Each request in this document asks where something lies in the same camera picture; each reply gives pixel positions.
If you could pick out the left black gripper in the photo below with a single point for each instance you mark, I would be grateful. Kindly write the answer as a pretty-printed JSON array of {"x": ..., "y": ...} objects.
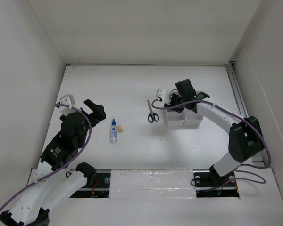
[{"x": 98, "y": 111}]

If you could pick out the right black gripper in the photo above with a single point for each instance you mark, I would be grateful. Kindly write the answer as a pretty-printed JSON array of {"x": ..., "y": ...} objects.
[{"x": 170, "y": 104}]

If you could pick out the blue spray bottle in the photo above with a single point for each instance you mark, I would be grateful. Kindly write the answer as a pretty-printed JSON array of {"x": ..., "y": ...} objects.
[{"x": 113, "y": 131}]

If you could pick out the yellow eraser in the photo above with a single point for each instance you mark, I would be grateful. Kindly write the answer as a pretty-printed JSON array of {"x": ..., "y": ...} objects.
[{"x": 119, "y": 128}]

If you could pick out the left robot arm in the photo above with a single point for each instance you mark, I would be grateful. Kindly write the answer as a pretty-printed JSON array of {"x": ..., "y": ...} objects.
[{"x": 52, "y": 183}]

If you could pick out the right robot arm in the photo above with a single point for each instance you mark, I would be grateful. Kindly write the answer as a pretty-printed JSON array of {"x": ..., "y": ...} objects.
[{"x": 245, "y": 136}]

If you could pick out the white six-slot organizer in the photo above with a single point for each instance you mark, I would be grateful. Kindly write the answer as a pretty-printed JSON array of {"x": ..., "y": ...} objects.
[{"x": 185, "y": 118}]

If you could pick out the white foam front block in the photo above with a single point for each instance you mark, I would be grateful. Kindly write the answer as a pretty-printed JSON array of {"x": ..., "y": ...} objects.
[{"x": 152, "y": 184}]

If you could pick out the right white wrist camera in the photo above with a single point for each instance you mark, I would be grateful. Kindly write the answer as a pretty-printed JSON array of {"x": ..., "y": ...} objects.
[{"x": 162, "y": 95}]

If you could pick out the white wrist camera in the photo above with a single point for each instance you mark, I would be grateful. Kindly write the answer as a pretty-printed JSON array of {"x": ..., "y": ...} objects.
[
  {"x": 65, "y": 102},
  {"x": 162, "y": 95}
]

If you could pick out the black handled scissors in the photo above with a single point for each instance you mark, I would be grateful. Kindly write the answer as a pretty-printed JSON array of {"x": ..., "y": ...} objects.
[{"x": 152, "y": 116}]

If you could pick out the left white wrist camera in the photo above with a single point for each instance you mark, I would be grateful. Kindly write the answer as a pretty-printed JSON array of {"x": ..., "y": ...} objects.
[{"x": 65, "y": 102}]

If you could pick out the aluminium side rail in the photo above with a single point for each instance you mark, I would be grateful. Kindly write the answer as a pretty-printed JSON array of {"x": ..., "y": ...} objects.
[{"x": 257, "y": 159}]

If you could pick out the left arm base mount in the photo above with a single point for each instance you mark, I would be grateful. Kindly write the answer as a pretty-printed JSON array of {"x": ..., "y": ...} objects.
[{"x": 98, "y": 182}]

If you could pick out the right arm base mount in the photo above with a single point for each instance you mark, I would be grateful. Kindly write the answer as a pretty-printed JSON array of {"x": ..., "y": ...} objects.
[{"x": 206, "y": 187}]

